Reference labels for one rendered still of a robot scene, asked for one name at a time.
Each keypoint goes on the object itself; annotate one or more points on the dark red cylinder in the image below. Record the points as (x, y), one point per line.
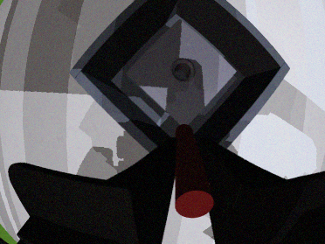
(193, 193)

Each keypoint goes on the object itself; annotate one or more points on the grey square plate with hole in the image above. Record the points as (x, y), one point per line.
(181, 49)

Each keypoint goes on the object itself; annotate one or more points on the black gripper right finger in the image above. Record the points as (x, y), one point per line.
(253, 205)

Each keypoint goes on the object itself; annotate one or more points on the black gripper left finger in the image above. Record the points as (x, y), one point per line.
(130, 207)

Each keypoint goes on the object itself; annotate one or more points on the dark grey open box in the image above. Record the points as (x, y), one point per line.
(102, 70)

